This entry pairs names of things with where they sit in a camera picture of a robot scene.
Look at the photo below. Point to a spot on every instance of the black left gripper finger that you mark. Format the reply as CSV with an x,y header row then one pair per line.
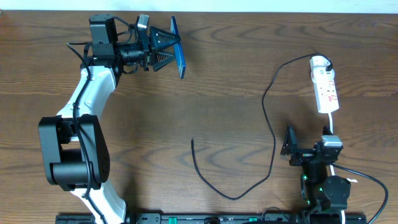
x,y
161,40
162,59

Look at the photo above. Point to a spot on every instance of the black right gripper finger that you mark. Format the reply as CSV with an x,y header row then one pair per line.
x,y
290,142
326,130

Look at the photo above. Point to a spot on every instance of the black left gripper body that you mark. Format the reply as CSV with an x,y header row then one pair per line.
x,y
147,50

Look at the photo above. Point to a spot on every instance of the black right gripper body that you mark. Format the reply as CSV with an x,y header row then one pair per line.
x,y
301,154

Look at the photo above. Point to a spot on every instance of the blue Galaxy smartphone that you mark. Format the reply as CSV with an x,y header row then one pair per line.
x,y
178,50

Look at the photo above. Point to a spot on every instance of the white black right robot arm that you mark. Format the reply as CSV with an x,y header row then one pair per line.
x,y
325,194

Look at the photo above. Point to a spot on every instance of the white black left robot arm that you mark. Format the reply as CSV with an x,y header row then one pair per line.
x,y
74,150

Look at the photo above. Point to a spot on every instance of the white USB charger adapter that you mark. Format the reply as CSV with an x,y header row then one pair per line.
x,y
318,63

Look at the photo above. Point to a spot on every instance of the white power strip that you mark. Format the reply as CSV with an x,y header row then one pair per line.
x,y
325,90

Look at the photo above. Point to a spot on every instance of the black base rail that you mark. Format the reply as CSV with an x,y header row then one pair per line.
x,y
156,218

